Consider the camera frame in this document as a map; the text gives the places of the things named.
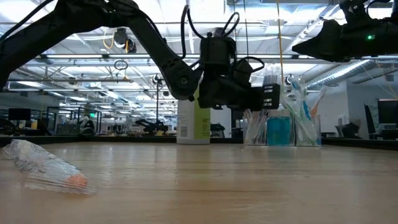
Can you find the black ceiling-mounted camera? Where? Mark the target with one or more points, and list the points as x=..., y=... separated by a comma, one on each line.
x=121, y=37

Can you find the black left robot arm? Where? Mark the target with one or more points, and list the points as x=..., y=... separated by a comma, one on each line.
x=77, y=18

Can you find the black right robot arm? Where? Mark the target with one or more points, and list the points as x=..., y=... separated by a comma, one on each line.
x=342, y=40

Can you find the white green wipes canister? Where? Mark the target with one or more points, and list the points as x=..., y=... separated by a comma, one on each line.
x=192, y=124

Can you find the black background robot arm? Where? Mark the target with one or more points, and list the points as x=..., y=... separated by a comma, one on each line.
x=152, y=126

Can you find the clear plastic organizer holder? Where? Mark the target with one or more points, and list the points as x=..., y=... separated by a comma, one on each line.
x=317, y=133

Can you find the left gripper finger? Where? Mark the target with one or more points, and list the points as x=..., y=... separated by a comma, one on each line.
x=273, y=97

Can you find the black monitor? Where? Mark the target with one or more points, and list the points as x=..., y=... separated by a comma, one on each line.
x=388, y=112
x=19, y=114

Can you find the teal mouthwash bottle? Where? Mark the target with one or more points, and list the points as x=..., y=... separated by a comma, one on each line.
x=278, y=132

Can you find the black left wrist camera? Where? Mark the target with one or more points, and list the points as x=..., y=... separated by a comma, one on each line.
x=217, y=53

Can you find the black aluminium frame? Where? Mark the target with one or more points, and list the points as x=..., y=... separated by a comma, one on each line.
x=124, y=140

